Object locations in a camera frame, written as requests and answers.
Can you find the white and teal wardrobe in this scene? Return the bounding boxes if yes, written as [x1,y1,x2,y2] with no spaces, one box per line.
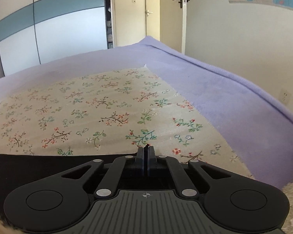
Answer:
[0,0,107,75]

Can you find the purple bed blanket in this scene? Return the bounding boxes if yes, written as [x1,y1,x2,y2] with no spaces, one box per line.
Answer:
[0,37,293,188]

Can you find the floral beige sheet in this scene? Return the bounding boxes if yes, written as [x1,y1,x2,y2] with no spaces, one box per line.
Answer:
[0,67,251,177]

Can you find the wall power socket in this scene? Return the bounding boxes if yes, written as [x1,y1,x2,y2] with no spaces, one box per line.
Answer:
[278,89,291,105]

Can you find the open cream door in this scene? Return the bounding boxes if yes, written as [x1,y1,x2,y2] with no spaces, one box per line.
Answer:
[160,0,187,54]

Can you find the black pants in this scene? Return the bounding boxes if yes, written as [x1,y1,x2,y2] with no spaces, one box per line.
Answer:
[0,152,142,216]

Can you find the cream door with handle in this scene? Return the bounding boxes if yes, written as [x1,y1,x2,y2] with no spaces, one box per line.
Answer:
[112,0,146,47]

